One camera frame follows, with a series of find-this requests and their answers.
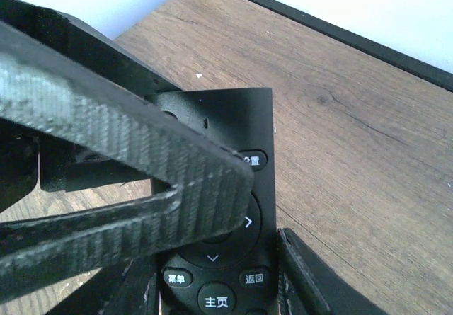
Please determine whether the black aluminium frame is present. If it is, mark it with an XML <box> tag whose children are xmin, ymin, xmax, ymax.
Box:
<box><xmin>187</xmin><ymin>0</ymin><xmax>453</xmax><ymax>93</ymax></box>

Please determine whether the black remote control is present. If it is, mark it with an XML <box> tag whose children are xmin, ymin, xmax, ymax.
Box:
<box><xmin>151</xmin><ymin>88</ymin><xmax>279</xmax><ymax>314</ymax></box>

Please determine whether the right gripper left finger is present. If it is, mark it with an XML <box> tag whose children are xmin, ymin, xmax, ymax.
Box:
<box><xmin>1</xmin><ymin>0</ymin><xmax>253</xmax><ymax>314</ymax></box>

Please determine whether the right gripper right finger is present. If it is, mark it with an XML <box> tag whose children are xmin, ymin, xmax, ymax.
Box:
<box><xmin>277</xmin><ymin>228</ymin><xmax>386</xmax><ymax>315</ymax></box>

